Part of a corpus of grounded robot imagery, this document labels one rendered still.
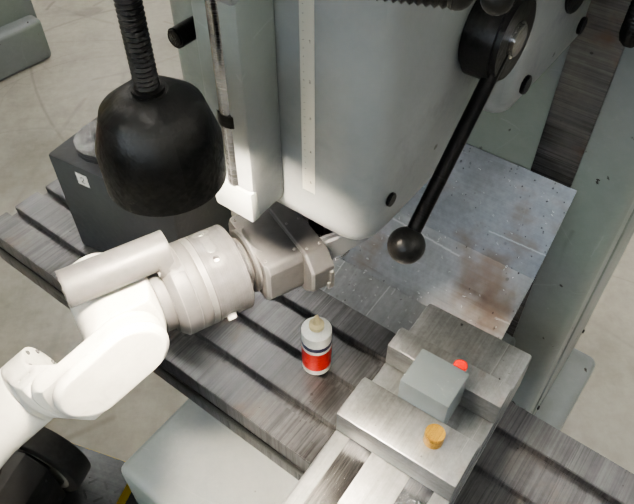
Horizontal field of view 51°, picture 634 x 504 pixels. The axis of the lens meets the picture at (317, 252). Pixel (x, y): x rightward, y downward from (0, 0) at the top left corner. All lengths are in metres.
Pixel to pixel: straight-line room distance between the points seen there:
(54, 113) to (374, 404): 2.52
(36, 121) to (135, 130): 2.73
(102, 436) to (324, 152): 1.60
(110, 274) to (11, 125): 2.55
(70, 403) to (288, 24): 0.36
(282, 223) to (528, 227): 0.47
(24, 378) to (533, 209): 0.71
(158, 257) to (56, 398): 0.14
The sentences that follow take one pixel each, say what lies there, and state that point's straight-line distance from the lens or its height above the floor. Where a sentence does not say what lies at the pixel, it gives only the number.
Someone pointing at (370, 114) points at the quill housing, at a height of 1.45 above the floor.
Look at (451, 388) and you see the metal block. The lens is 0.76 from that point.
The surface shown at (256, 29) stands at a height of 1.50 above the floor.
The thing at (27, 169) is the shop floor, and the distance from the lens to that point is 2.85.
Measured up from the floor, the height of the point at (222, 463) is 0.85.
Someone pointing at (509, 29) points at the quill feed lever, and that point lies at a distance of 0.51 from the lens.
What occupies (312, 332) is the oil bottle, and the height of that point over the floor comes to 1.02.
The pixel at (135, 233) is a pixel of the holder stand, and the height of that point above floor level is 1.02.
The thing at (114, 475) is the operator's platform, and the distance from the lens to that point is 1.49.
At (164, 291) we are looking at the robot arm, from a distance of 0.61.
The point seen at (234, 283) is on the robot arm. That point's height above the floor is 1.24.
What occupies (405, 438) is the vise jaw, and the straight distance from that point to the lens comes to 0.76.
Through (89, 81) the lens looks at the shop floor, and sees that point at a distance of 3.26.
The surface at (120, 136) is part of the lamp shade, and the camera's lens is 0.36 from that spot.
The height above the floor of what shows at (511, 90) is 1.37.
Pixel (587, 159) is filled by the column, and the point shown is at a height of 1.14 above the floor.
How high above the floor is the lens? 1.71
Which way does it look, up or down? 48 degrees down
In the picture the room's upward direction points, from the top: straight up
